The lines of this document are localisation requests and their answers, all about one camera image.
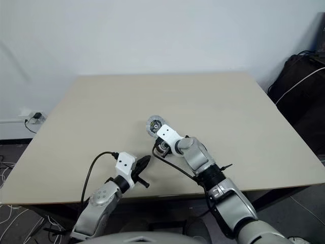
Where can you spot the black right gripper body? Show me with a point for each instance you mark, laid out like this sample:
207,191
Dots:
160,149

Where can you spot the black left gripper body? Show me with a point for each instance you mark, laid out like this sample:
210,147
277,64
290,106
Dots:
138,175

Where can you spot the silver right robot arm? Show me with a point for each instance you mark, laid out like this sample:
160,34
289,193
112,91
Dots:
198,157

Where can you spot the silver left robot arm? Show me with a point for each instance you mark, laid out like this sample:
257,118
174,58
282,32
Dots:
101,200

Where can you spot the gray robot torso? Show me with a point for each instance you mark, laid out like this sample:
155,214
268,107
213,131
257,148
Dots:
152,237

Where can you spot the black power adapter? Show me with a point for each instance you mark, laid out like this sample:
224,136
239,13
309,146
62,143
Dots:
38,115

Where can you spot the black fabric bag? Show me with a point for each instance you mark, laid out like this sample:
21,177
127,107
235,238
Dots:
299,101

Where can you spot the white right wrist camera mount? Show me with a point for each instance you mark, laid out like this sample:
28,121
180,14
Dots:
167,133

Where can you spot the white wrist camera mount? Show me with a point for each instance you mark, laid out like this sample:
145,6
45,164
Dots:
125,162
167,133

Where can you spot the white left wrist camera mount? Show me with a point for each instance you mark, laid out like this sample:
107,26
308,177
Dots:
125,162

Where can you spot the wall power socket with plug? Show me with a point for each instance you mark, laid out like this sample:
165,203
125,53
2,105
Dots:
35,120

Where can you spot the dark table frame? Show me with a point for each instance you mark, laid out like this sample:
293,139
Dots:
269,199

